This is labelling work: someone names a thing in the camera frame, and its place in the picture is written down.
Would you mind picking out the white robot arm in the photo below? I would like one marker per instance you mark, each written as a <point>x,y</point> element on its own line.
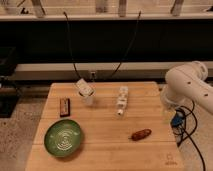
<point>187,81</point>

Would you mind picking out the clear plastic cup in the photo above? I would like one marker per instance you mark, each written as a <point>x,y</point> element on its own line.
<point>87,97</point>

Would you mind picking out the dark brown rectangular block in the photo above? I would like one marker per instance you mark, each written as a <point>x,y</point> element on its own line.
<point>64,107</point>

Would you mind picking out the brown sausage toy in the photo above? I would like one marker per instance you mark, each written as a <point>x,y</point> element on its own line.
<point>139,135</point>

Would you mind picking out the green ceramic bowl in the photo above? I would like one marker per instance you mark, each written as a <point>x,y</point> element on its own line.
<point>63,138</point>

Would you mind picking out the blue box on floor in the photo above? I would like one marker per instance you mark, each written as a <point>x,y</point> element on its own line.
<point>177,119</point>

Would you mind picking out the black cart at left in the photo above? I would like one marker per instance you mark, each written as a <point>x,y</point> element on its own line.
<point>8,64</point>

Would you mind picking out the wall power outlet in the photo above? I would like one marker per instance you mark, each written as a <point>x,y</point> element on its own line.
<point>93,75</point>

